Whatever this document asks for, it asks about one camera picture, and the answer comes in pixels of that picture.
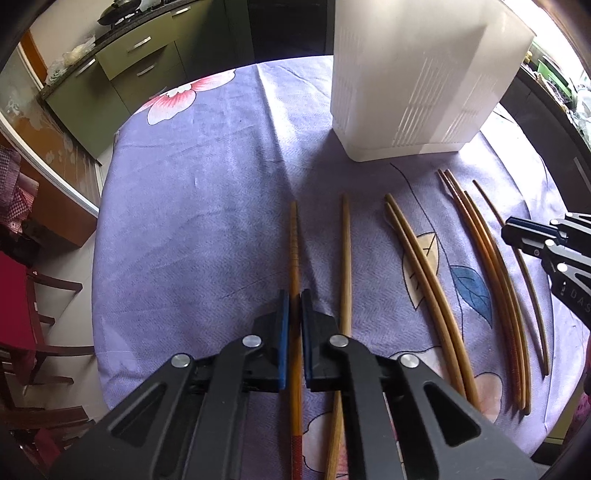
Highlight pale yellow plastic bag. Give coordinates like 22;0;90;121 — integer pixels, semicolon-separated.
62;39;97;64

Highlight white plastic utensil holder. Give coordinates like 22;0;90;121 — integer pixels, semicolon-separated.
331;0;537;163

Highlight green cabinet drawer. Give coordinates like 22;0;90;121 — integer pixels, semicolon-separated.
96;31;180;82

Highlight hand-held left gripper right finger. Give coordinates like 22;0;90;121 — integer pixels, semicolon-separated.
300;289;543;480

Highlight green kitchen base cabinet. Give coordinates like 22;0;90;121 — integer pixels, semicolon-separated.
44;0;254;160

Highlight purple floral tablecloth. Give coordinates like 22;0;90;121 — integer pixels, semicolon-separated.
92;54;583;480

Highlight green plastic containers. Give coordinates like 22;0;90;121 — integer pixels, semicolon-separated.
536;53;579;90

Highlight checkered apron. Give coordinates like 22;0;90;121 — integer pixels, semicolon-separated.
0;145;40;232

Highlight row of wooden chopsticks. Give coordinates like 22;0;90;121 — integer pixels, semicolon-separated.
324;169;533;480

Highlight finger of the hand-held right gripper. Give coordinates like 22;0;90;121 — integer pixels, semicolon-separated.
502;212;591;247
512;240;591;324

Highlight red-ended wooden chopstick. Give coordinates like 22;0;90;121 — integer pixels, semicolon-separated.
288;201;305;480

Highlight black wok with lid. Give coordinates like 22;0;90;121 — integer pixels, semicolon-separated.
97;0;142;25

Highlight wooden chair with red cushion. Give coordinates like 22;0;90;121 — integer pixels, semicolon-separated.
0;251;95;388

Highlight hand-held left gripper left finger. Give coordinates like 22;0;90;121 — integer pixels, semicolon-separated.
48;290;290;480

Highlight frosted sliding glass door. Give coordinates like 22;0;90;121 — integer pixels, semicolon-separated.
0;46;103;217

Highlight thin dark chopstick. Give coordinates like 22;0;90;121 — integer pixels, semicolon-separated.
472;180;551;376

